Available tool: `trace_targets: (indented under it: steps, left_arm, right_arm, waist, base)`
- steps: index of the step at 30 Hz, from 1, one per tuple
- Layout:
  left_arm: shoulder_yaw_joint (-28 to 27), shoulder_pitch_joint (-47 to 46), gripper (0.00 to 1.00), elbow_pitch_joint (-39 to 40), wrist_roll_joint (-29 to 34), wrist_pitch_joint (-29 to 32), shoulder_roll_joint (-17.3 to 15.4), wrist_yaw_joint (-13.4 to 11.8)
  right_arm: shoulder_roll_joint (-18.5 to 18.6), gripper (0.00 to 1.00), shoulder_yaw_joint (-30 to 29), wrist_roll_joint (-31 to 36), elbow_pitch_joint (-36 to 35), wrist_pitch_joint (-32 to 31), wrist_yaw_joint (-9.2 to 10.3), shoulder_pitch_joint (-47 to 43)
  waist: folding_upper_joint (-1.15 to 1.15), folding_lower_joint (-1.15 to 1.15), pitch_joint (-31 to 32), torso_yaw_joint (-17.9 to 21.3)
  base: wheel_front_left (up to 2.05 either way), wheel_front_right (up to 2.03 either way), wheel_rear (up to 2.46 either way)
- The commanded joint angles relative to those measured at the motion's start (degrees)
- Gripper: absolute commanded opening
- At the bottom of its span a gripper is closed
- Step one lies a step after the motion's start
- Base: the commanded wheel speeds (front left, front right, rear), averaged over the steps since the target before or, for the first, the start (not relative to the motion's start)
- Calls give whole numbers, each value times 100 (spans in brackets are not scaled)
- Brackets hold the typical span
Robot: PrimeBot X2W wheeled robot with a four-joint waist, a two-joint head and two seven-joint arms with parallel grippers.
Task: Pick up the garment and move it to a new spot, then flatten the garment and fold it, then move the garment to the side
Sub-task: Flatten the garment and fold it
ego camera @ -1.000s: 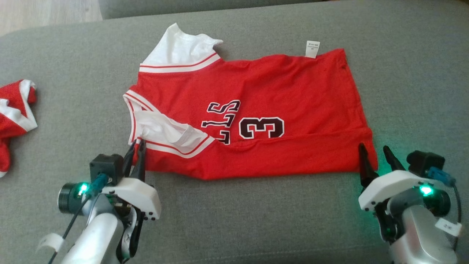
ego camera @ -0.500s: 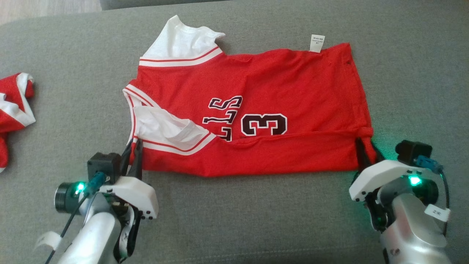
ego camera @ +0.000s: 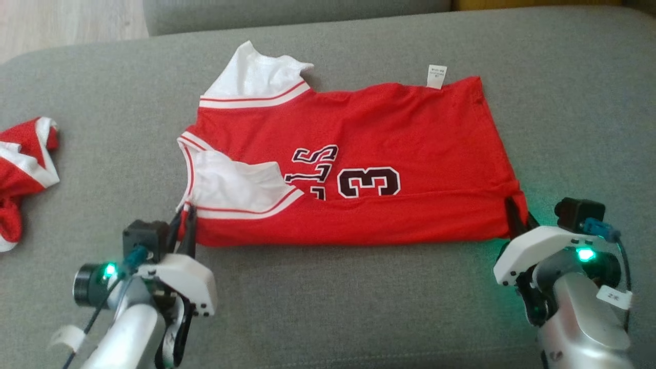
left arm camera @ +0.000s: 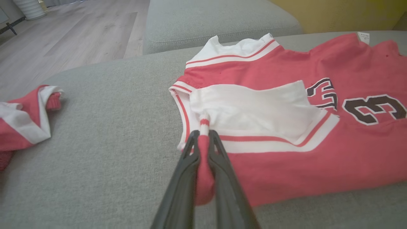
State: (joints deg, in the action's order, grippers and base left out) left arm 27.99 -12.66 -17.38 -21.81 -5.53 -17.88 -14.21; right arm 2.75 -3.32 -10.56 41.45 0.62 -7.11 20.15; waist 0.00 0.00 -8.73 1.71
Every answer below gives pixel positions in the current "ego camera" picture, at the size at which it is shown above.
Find grey sofa back cushion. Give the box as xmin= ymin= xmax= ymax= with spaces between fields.
xmin=142 ymin=0 xmax=454 ymax=36

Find left cable white tag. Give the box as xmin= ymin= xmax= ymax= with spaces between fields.
xmin=49 ymin=324 xmax=87 ymax=353

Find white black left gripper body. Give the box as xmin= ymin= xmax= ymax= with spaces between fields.
xmin=136 ymin=253 xmax=217 ymax=317

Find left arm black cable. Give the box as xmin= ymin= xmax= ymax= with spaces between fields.
xmin=60 ymin=245 xmax=150 ymax=369

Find grey fabric sofa seat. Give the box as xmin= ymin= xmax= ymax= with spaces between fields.
xmin=0 ymin=5 xmax=656 ymax=369

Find red white basketball jersey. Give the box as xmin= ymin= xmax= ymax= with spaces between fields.
xmin=177 ymin=40 xmax=529 ymax=248

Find red white basketball shorts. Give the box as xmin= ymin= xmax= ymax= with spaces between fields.
xmin=0 ymin=117 xmax=61 ymax=253

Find cable white tag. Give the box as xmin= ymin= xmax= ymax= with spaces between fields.
xmin=49 ymin=324 xmax=87 ymax=353
xmin=596 ymin=285 xmax=633 ymax=311

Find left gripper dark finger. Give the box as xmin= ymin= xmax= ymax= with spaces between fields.
xmin=167 ymin=210 xmax=184 ymax=254
xmin=178 ymin=205 xmax=199 ymax=258

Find yellow cushion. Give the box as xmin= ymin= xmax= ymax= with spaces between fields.
xmin=451 ymin=0 xmax=623 ymax=12

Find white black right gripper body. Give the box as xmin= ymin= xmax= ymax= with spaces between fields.
xmin=493 ymin=227 xmax=604 ymax=286

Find right cable white tag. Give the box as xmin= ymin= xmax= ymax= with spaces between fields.
xmin=596 ymin=285 xmax=633 ymax=311

